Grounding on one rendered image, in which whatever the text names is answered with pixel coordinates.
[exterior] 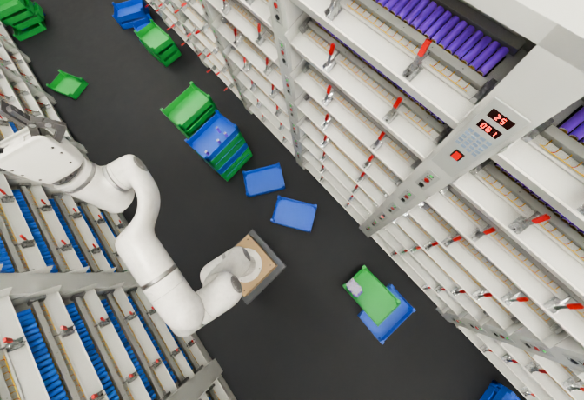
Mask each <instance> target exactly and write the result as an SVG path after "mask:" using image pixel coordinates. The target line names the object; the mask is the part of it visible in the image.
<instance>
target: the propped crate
mask: <svg viewBox="0 0 584 400"><path fill-rule="evenodd" d="M352 278H354V280H355V282H357V283H358V285H360V286H361V287H362V294H361V295H360V296H359V297H354V296H353V294H352V293H350V291H349V290H348V288H347V285H346V284H344V285H343V287H344V289H345V290H346V291H347V292H348V293H349V295H350V296H352V297H353V298H354V300H355V301H356V302H357V303H358V304H359V305H360V307H361V308H362V309H363V310H364V311H365V312H366V313H367V315H368V316H369V317H370V318H371V319H372V320H373V322H374V323H375V324H376V325H377V326H379V325H380V324H381V323H382V322H383V321H384V320H385V319H386V318H387V317H388V316H389V315H390V314H391V313H392V312H393V311H394V310H395V309H396V308H397V307H398V306H399V305H400V304H401V301H400V300H399V299H397V298H396V297H395V296H394V295H393V294H392V293H391V292H390V291H389V290H388V289H387V288H386V287H385V286H384V285H383V284H382V283H381V282H380V281H379V280H378V279H377V278H376V277H375V276H374V275H373V274H372V273H371V272H370V271H369V270H368V269H367V267H366V266H365V265H363V266H362V269H361V270H360V271H359V272H357V273H356V274H355V275H354V276H353V277H352Z"/></svg>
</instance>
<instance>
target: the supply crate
mask: <svg viewBox="0 0 584 400"><path fill-rule="evenodd" d="M216 126H217V127H218V128H219V129H220V131H221V133H218V131H217V130H216ZM224 132H226V133H227V134H228V137H225V135H224V134H223V133H224ZM239 132H240V131H239V129H238V127H237V125H236V124H233V123H231V122H230V120H228V119H227V118H226V117H225V116H223V115H222V114H221V113H220V112H219V111H218V110H215V115H214V116H213V117H211V118H210V119H209V120H208V121H207V122H206V123H205V124H204V125H203V126H202V127H201V128H200V129H199V130H198V131H197V132H196V133H195V134H194V135H193V136H192V137H191V138H189V139H187V138H186V139H185V140H184V141H185V142H186V143H187V144H188V145H189V146H190V147H191V148H192V149H194V150H195V151H196V152H197V153H198V154H199V155H200V156H202V157H203V158H204V159H205V160H206V161H207V162H210V161H211V160H212V159H213V158H214V157H215V156H216V155H217V154H218V153H219V152H220V151H221V150H222V149H223V148H224V147H225V146H226V145H227V144H228V143H229V142H230V141H231V140H232V139H233V138H234V137H235V136H236V135H237V134H238V133H239ZM216 139H219V140H220V141H221V144H219V143H218V142H217V141H216ZM205 150H206V151H207V152H208V153H209V155H207V154H206V153H205V152H204V151H205Z"/></svg>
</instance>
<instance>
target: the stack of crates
mask: <svg viewBox="0 0 584 400"><path fill-rule="evenodd" d="M215 110H218V109H217V107H216V105H215V103H214V102H213V100H212V98H211V97H210V95H209V94H208V95H207V94H206V93H204V92H203V91H202V90H200V89H199V88H198V87H197V86H195V85H194V83H193V82H190V86H189V87H188V88H187V89H186V90H185V91H184V92H183V93H182V94H181V95H180V96H179V97H177V98H176V99H175V100H174V101H173V102H172V103H171V104H170V105H168V106H167V107H166V108H165V109H163V108H161V109H160V111H161V112H162V113H163V114H164V115H165V116H166V117H167V118H168V119H169V120H170V121H171V122H172V123H173V124H174V125H175V126H176V127H177V128H178V129H179V130H180V131H181V132H182V133H183V134H184V135H185V136H186V137H187V138H188V139H189V138H191V137H192V136H193V135H194V134H195V133H196V132H197V131H198V130H199V129H200V128H201V127H202V126H203V125H204V124H205V123H206V122H207V121H208V120H209V119H210V118H212V117H213V116H214V115H215ZM218 111H219V110H218ZM219 112H220V111H219Z"/></svg>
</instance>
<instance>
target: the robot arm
mask: <svg viewBox="0 0 584 400"><path fill-rule="evenodd" d="M0 115H2V116H4V117H6V118H8V119H9V120H11V121H12V122H13V123H16V124H17V125H19V126H21V127H23V129H21V130H20V131H18V132H16V133H14V134H12V135H11V136H9V137H6V138H5V139H4V140H2V141H0V172H2V171H8V172H11V173H13V174H16V175H18V176H20V177H25V178H28V179H30V180H33V181H36V182H39V183H46V184H51V183H52V184H54V188H56V189H59V190H61V191H63V192H65V193H68V194H70V195H72V196H73V197H77V198H79V199H81V200H83V201H84V202H87V203H90V204H92V205H94V206H96V207H98V208H100V209H102V210H106V211H108V212H109V213H114V214H115V213H119V212H122V211H124V210H126V209H127V208H128V207H129V206H130V204H131V203H132V201H133V199H134V196H135V193H136V196H137V210H136V214H135V216H134V218H133V219H132V221H131V222H130V224H129V225H128V226H127V227H126V228H125V229H124V230H123V231H122V232H121V234H120V235H119V236H118V237H117V238H116V241H115V247H116V251H117V253H118V254H119V256H120V258H121V259H122V260H123V262H124V263H125V265H126V266H127V268H128V269H129V271H130V273H131V274H132V276H133V277H134V278H135V280H136V282H137V283H138V285H139V286H140V288H141V289H142V291H143V293H144V294H145V296H146V297H147V298H148V299H149V301H150V303H151V304H152V305H153V307H154V308H155V310H156V312H157V313H158V315H159V316H160V318H161V319H162V320H163V321H164V322H165V323H166V324H167V325H168V326H169V327H170V328H171V329H172V331H173V332H174V333H175V334H176V335H177V336H179V337H188V336H190V335H191V334H193V333H194V332H196V331H198V330H199V329H201V328H202V327H203V326H204V325H206V324H207V323H209V322H211V321H212V320H214V319H215V318H217V317H219V316H220V315H221V314H223V313H224V312H226V311H227V310H229V309H230V308H232V307H233V306H234V305H235V304H236V303H237V302H238V301H239V300H240V298H241V297H242V285H241V283H240V282H243V283H246V282H250V281H252V280H254V279H255V278H257V277H258V275H259V274H260V272H261V269H262V259H261V257H260V256H259V254H258V253H257V252H256V251H255V250H252V249H249V248H243V247H241V246H236V247H234V248H232V249H230V250H228V251H226V252H224V253H223V254H221V255H220V256H219V257H217V258H216V259H214V260H212V261H211V262H209V263H208V264H206V265H205V266H204V267H203V268H202V271H201V274H200V278H201V282H202V284H203V286H202V288H201V289H199V290H198V291H196V292H194V291H193V290H192V288H191V287H190V286H189V284H188V282H187V281H186V279H185V278H184V276H183V274H182V273H181V271H180V270H179V269H178V268H177V266H176V264H175V263H174V261H173V260H172V258H171V257H170V255H169V254H168V252H167V251H166V250H165V249H164V247H163V245H162V244H161V242H160V241H159V239H158V238H157V236H156V234H155V225H156V220H157V217H158V214H159V210H160V203H161V199H160V192H159V189H158V187H157V185H156V182H155V180H154V179H153V177H152V176H151V175H150V173H149V171H148V169H147V168H146V166H145V165H144V164H143V162H142V160H140V159H139V158H138V157H136V156H134V155H125V156H122V157H119V158H117V159H116V160H115V161H113V162H111V163H109V164H107V165H104V166H99V165H96V164H95V163H92V162H91V161H90V160H89V159H87V158H85V157H83V155H82V154H81V153H80V151H79V150H77V149H76V148H75V147H74V146H73V145H72V144H71V143H69V142H68V141H67V140H66V139H64V138H63V136H64V134H65V131H66V130H67V124H66V123H65V122H61V121H57V120H52V119H50V118H48V117H36V116H34V115H28V114H26V113H24V112H23V111H21V110H20V109H18V108H17V107H16V106H14V105H12V104H11V105H9V104H8V103H6V102H5V101H3V100H1V101H0ZM26 126H27V127H26ZM24 127H25V128H24ZM51 128H52V129H51ZM53 129H56V131H54V130H53Z"/></svg>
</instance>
